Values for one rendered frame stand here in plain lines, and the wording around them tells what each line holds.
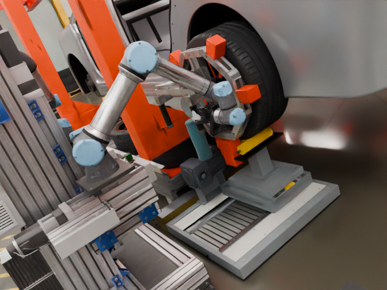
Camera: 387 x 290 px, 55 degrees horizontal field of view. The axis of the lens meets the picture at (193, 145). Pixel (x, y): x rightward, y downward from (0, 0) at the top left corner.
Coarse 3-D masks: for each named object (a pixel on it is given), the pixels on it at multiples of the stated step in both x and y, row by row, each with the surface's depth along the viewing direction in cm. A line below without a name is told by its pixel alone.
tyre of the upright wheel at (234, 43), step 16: (208, 32) 202; (224, 32) 197; (240, 32) 197; (256, 32) 197; (240, 48) 190; (256, 48) 192; (240, 64) 189; (256, 64) 189; (272, 64) 193; (256, 80) 188; (272, 80) 193; (272, 96) 197; (256, 112) 198; (272, 112) 203; (256, 128) 205
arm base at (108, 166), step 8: (104, 152) 163; (104, 160) 162; (112, 160) 166; (88, 168) 162; (96, 168) 161; (104, 168) 161; (112, 168) 163; (88, 176) 163; (96, 176) 161; (104, 176) 161
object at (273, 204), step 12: (228, 180) 262; (300, 180) 230; (312, 180) 236; (228, 192) 255; (240, 192) 242; (252, 192) 240; (288, 192) 225; (252, 204) 236; (264, 204) 225; (276, 204) 221
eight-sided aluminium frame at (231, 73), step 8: (192, 48) 210; (200, 48) 196; (184, 56) 210; (192, 56) 204; (200, 56) 198; (208, 56) 192; (184, 64) 217; (216, 64) 191; (224, 64) 193; (224, 72) 189; (232, 72) 187; (232, 80) 187; (240, 80) 190; (232, 88) 190; (240, 104) 191; (248, 104) 194; (248, 112) 195; (248, 120) 202; (208, 128) 229; (224, 128) 224; (240, 128) 203; (216, 136) 226; (224, 136) 220; (232, 136) 211; (240, 136) 214
